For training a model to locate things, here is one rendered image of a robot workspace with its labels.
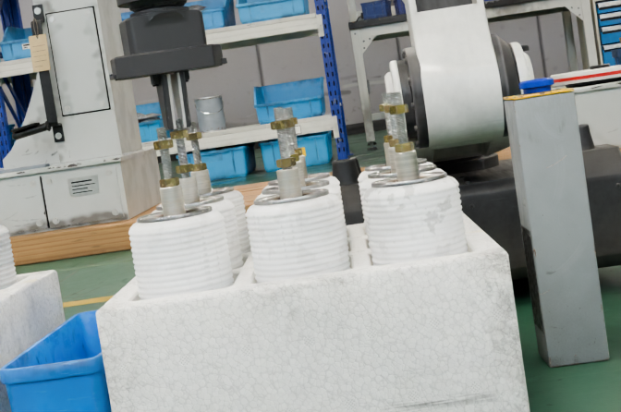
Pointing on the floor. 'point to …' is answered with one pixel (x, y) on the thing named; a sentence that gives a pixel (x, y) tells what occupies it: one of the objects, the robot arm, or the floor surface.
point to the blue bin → (60, 370)
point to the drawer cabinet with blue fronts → (603, 28)
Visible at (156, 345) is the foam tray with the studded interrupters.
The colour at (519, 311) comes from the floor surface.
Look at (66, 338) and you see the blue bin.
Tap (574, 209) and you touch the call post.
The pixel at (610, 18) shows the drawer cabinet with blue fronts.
